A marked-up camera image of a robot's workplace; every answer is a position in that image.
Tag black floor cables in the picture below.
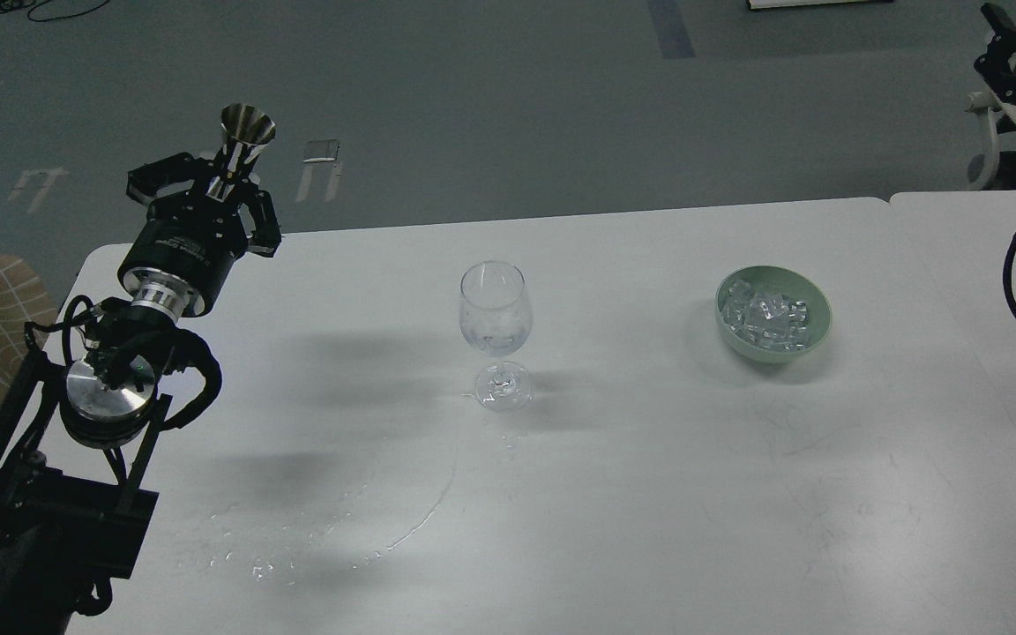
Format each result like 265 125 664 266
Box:
0 0 112 38

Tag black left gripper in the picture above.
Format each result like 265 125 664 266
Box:
117 153 282 318

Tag clear wine glass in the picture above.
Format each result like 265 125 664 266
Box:
459 260 534 412

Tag steel cocktail jigger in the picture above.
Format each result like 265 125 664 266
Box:
208 103 277 201

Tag green bowl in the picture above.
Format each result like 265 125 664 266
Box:
714 265 833 364

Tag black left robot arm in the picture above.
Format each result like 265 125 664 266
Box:
0 141 282 634

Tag clear ice cubes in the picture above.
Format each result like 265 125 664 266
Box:
719 279 813 353

